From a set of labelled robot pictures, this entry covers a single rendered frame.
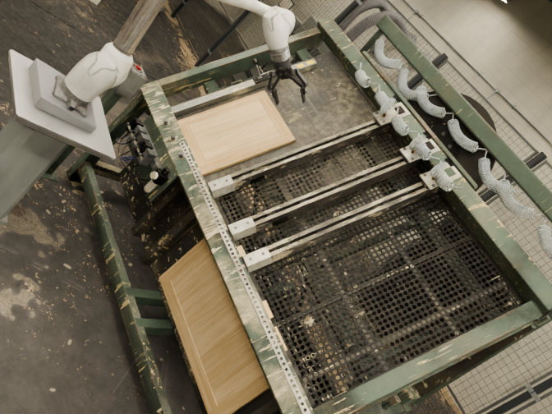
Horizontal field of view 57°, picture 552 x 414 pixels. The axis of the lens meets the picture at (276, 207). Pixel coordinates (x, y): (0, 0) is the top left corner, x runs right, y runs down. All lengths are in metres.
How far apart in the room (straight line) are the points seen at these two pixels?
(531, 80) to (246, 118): 5.56
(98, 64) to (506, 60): 6.61
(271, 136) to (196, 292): 0.97
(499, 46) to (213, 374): 6.79
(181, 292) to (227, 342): 0.44
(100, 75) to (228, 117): 0.86
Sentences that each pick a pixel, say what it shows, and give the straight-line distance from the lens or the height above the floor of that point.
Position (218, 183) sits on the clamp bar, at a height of 0.97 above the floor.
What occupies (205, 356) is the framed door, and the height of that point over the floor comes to 0.36.
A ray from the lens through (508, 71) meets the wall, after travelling 8.13.
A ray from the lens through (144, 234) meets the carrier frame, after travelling 3.28.
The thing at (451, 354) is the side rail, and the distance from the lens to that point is 2.36.
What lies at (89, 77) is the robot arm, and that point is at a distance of 2.51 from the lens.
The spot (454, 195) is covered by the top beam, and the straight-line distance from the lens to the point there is 2.70.
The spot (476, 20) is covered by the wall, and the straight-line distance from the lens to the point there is 8.80.
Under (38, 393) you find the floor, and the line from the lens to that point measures 2.58.
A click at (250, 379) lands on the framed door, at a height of 0.56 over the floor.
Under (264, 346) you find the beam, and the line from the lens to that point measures 2.28.
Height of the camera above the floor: 1.97
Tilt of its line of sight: 19 degrees down
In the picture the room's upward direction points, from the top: 50 degrees clockwise
